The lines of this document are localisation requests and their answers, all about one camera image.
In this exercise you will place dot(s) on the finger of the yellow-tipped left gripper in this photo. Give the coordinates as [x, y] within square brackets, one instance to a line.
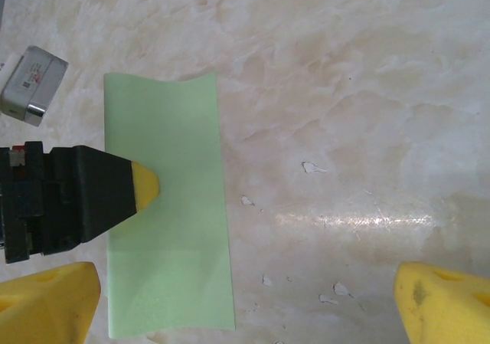
[111, 191]

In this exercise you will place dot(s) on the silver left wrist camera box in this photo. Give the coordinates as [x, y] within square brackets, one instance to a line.
[32, 83]

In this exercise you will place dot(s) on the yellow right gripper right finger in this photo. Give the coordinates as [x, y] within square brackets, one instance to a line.
[448, 309]

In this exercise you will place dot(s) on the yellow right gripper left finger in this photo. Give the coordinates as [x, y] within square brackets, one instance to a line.
[42, 305]

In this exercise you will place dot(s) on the green cloth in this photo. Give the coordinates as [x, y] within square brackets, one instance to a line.
[183, 168]

